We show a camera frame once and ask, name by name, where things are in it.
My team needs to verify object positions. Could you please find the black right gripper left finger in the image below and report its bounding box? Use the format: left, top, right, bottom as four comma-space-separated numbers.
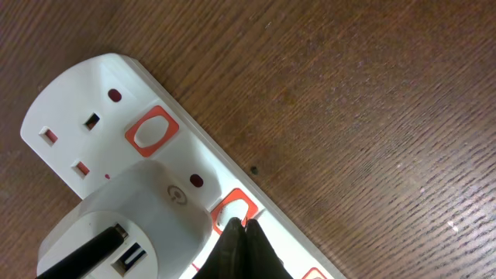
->
193, 217, 247, 279

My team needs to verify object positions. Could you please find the white power strip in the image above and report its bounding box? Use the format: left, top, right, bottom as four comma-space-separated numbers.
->
20, 53, 341, 278

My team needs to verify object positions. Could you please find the white USB charger plug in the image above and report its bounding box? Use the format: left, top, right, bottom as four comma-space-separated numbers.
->
36, 160, 212, 278

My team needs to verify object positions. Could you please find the black charger cable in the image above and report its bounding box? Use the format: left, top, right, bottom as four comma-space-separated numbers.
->
34, 223, 129, 279

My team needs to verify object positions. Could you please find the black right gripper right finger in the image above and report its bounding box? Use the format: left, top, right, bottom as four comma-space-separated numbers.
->
244, 219, 292, 279

